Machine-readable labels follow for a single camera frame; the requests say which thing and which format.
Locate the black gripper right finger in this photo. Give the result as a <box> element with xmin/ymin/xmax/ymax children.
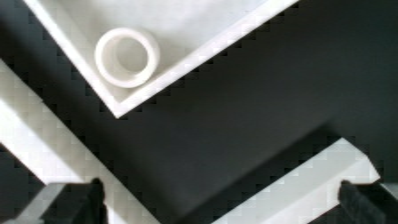
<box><xmin>338</xmin><ymin>181</ymin><xmax>398</xmax><ymax>224</ymax></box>

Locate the white square tabletop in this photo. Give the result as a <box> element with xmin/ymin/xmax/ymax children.
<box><xmin>24</xmin><ymin>0</ymin><xmax>299</xmax><ymax>116</ymax></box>

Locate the white L-shaped obstacle wall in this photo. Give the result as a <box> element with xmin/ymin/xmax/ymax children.
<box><xmin>0</xmin><ymin>60</ymin><xmax>381</xmax><ymax>224</ymax></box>

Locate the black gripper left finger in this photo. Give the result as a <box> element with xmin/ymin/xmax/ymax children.
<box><xmin>11</xmin><ymin>177</ymin><xmax>109</xmax><ymax>224</ymax></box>

